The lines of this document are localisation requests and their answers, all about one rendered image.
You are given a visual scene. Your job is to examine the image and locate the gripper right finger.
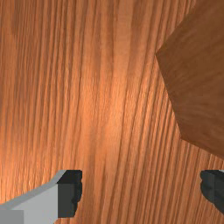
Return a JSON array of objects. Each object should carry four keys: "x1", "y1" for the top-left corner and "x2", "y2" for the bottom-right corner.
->
[{"x1": 199, "y1": 169, "x2": 224, "y2": 215}]

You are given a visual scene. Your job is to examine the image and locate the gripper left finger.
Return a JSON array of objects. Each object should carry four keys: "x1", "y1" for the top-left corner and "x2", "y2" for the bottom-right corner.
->
[{"x1": 0, "y1": 169, "x2": 83, "y2": 224}]

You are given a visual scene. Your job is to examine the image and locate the brown door leaf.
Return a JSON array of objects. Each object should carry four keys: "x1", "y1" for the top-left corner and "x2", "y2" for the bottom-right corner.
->
[{"x1": 155, "y1": 0, "x2": 224, "y2": 160}]

